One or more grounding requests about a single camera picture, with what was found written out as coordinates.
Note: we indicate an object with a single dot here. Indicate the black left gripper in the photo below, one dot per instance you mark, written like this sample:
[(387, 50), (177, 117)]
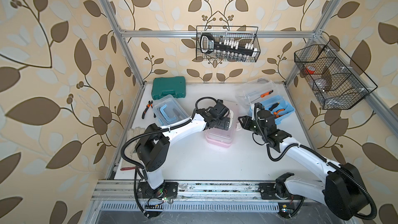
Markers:
[(223, 124)]

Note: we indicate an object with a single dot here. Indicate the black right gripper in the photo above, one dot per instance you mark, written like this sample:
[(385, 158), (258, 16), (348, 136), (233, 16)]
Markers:
[(246, 122)]

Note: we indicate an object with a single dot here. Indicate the pink toolbox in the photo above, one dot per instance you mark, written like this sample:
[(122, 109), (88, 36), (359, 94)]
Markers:
[(224, 138)]

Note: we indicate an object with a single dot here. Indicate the light blue toolbox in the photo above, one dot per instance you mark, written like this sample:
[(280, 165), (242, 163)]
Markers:
[(245, 95)]

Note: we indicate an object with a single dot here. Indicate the blue clear-lid toolbox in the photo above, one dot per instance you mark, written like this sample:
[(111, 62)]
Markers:
[(168, 111)]

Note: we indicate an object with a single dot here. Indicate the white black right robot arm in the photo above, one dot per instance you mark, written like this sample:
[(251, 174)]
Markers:
[(338, 186)]

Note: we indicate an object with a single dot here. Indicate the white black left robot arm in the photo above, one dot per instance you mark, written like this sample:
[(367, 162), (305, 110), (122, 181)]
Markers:
[(148, 151)]

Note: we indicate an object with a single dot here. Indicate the orange black needle-nose pliers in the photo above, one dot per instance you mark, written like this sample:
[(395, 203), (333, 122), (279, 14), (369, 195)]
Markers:
[(279, 113)]

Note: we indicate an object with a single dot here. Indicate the black yellow long screwdriver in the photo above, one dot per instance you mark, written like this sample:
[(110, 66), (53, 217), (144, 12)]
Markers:
[(273, 106)]

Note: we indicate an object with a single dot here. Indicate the green plastic tool case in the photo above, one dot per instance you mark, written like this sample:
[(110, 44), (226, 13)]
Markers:
[(174, 86)]

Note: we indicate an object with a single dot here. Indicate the black socket wrench set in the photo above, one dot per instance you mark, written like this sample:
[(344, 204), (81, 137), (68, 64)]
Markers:
[(208, 44)]

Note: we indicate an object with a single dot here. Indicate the orange black cutting pliers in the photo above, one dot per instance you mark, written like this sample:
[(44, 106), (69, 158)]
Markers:
[(148, 106)]

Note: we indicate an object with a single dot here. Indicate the red tape roll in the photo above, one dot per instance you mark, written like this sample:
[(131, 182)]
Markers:
[(309, 70)]

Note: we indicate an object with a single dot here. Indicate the beige work glove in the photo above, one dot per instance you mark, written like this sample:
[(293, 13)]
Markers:
[(130, 150)]

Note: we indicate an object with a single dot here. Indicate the orange handled flat screwdriver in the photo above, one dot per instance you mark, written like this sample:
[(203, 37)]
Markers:
[(265, 94)]

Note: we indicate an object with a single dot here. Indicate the black wire basket centre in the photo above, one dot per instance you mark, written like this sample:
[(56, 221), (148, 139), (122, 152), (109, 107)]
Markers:
[(243, 34)]

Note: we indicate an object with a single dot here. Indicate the black wire basket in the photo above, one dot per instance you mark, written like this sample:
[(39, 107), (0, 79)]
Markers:
[(340, 81), (243, 34)]

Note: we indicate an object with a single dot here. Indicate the black wire basket right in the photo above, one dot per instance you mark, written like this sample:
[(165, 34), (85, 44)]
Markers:
[(340, 81)]

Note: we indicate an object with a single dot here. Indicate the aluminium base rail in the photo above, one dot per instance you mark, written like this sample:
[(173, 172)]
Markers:
[(193, 196)]

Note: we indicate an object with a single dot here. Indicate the aluminium frame post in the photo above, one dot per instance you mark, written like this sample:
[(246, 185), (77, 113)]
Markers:
[(111, 17)]

